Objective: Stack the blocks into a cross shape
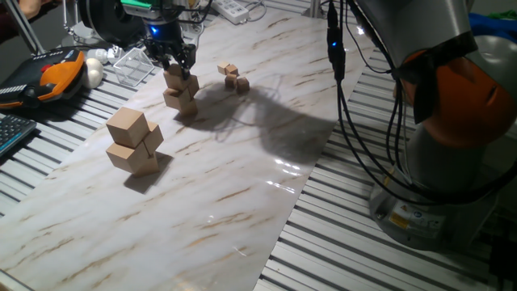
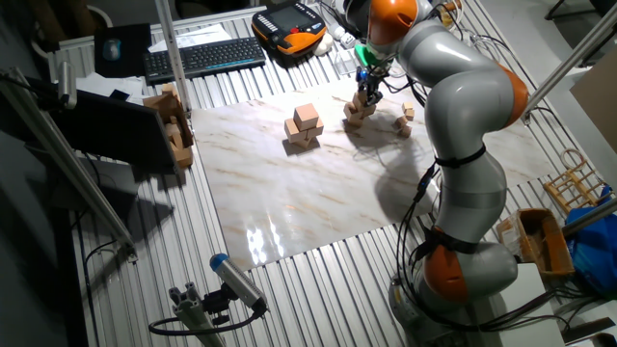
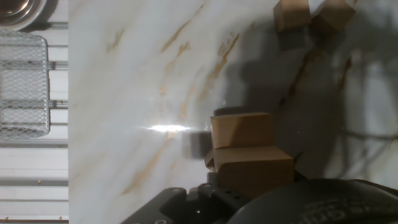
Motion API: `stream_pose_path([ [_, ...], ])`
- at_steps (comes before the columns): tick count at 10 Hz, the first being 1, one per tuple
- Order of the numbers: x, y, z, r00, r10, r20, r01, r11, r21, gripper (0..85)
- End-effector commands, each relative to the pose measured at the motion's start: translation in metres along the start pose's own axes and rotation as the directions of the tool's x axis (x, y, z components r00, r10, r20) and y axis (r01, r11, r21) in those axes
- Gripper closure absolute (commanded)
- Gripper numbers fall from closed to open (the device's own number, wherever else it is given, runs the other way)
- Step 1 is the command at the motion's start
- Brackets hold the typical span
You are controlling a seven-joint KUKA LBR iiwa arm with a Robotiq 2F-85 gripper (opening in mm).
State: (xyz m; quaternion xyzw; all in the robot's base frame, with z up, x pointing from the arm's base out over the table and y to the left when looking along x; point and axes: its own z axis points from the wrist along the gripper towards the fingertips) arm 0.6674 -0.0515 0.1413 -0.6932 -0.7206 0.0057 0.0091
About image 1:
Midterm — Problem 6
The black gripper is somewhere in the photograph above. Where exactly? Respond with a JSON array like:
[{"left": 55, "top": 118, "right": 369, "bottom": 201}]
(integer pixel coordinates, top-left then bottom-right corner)
[{"left": 143, "top": 19, "right": 198, "bottom": 80}]

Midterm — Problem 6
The person's left forearm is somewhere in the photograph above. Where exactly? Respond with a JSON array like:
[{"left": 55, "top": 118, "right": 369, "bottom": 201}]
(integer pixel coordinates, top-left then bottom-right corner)
[{"left": 0, "top": 7, "right": 29, "bottom": 45}]

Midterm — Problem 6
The person's left hand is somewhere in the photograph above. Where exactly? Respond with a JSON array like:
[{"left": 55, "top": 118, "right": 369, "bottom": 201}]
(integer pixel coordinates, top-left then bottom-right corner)
[{"left": 18, "top": 0, "right": 56, "bottom": 20}]

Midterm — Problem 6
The clear plastic box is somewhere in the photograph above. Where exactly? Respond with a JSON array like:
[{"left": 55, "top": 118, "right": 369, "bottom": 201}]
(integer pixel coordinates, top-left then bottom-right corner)
[{"left": 112, "top": 47, "right": 156, "bottom": 88}]

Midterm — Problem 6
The white power strip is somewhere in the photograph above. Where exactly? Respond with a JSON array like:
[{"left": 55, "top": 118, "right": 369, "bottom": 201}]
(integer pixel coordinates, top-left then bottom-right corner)
[{"left": 212, "top": 0, "right": 250, "bottom": 25}]

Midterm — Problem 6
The white plug adapter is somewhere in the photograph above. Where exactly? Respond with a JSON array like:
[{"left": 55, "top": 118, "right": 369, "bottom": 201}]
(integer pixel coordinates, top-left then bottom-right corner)
[{"left": 86, "top": 44, "right": 124, "bottom": 65}]

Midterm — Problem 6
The black filament spool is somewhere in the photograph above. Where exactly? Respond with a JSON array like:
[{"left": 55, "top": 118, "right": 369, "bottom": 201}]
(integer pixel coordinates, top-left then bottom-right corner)
[{"left": 78, "top": 0, "right": 147, "bottom": 48}]

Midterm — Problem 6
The white egg-shaped object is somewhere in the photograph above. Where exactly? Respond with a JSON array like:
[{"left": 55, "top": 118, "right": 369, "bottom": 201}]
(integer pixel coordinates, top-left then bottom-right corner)
[{"left": 82, "top": 57, "right": 105, "bottom": 90}]

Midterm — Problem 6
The grey metal stand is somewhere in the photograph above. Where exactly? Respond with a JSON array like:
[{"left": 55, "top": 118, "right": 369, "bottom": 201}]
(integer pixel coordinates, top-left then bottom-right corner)
[{"left": 50, "top": 0, "right": 98, "bottom": 49}]

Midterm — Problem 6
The orange black teach pendant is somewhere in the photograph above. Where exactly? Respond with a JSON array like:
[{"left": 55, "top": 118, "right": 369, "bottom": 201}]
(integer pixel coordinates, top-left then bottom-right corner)
[{"left": 0, "top": 48, "right": 88, "bottom": 111}]

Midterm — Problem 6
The marble pattern mat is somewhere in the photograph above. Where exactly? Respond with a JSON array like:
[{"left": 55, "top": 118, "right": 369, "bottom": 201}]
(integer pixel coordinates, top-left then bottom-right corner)
[{"left": 0, "top": 7, "right": 379, "bottom": 291}]

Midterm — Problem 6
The slanted metal pole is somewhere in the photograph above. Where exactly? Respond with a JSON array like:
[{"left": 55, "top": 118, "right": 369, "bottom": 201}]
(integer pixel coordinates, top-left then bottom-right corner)
[{"left": 3, "top": 0, "right": 46, "bottom": 56}]

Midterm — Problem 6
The black keyboard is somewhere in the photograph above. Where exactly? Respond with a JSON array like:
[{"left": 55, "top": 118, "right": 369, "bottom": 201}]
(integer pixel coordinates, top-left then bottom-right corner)
[{"left": 0, "top": 114, "right": 38, "bottom": 158}]

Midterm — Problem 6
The blue bag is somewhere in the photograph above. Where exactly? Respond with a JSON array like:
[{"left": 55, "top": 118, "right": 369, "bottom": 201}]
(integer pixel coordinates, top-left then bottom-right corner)
[{"left": 468, "top": 11, "right": 517, "bottom": 41}]

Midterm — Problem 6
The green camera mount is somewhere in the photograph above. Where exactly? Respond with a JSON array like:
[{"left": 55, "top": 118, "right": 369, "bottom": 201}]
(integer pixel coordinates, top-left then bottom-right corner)
[{"left": 120, "top": 0, "right": 153, "bottom": 11}]

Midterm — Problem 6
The aluminium frame profile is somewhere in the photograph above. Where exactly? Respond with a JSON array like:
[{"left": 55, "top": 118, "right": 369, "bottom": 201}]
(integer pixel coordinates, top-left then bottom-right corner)
[{"left": 301, "top": 0, "right": 330, "bottom": 19}]

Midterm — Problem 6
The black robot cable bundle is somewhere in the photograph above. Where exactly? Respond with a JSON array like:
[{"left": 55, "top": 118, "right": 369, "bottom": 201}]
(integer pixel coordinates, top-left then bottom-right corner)
[{"left": 326, "top": 0, "right": 517, "bottom": 207}]

